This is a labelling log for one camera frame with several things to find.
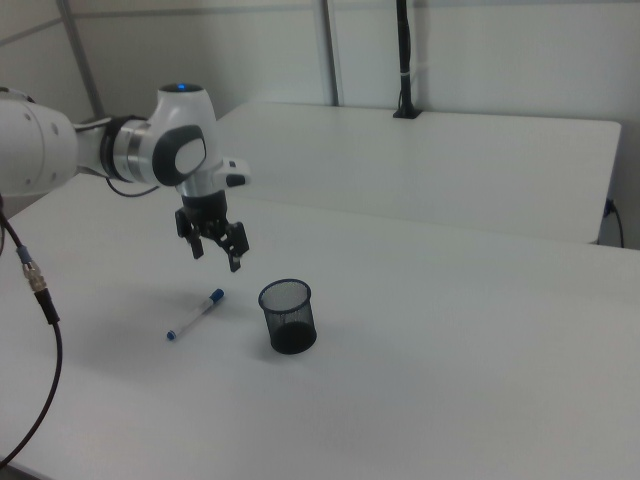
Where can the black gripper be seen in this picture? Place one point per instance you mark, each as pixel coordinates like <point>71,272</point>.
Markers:
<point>205,207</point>

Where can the white marker with blue cap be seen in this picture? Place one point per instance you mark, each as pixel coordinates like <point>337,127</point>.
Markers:
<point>195,315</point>

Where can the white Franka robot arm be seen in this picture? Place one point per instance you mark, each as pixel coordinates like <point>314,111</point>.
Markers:
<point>165,145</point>

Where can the black mesh pen cup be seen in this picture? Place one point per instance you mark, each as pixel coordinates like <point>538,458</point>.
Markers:
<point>292,330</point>

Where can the white background table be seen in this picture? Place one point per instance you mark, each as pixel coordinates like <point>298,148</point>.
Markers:
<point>425,165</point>

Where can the black pole with clamp base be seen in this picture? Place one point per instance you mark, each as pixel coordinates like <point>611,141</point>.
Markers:
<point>405,55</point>

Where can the grey vertical metal wall post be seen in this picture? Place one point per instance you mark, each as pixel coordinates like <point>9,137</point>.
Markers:
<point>332,50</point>

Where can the grey slanted metal frame post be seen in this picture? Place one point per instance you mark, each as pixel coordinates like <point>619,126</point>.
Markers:
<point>82,55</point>

